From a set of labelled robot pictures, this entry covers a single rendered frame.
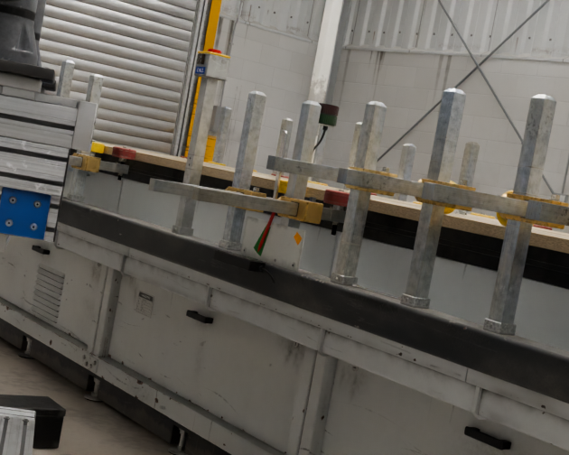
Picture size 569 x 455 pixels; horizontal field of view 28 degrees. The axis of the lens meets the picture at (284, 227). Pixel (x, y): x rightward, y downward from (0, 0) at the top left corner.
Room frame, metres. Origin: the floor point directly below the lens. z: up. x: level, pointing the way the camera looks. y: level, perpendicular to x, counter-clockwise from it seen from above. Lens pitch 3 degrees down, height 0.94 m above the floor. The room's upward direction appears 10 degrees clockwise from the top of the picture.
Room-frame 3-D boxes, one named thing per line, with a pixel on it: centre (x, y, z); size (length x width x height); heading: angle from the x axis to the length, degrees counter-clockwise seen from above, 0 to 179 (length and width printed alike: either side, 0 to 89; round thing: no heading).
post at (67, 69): (4.03, 0.86, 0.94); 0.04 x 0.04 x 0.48; 35
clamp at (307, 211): (2.79, -0.03, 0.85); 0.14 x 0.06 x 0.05; 35
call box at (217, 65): (3.22, 0.28, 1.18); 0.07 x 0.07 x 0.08; 35
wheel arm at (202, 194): (2.72, 0.04, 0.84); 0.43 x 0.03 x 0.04; 125
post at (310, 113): (2.80, -0.01, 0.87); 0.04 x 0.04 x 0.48; 35
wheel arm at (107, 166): (3.75, 0.74, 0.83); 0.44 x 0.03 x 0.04; 125
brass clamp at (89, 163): (3.80, 0.70, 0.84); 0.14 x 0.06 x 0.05; 35
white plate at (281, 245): (2.81, 0.03, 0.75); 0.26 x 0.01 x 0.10; 35
